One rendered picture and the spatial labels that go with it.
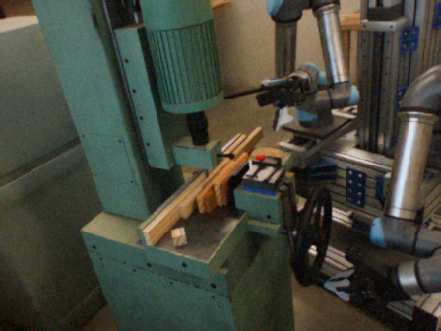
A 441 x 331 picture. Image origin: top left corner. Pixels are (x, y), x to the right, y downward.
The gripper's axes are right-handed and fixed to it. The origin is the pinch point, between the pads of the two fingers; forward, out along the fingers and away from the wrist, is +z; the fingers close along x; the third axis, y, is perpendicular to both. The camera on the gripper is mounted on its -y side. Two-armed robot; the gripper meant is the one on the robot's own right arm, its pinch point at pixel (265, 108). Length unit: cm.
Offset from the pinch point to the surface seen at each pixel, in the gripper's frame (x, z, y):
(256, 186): 16.6, 16.8, -0.2
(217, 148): 6.1, 11.6, -12.8
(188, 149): 3.9, 15.7, -19.9
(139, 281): 42, 34, -44
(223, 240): 24.0, 32.1, -5.0
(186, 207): 17.6, 26.1, -19.3
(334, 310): 113, -33, -12
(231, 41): 13, -331, -200
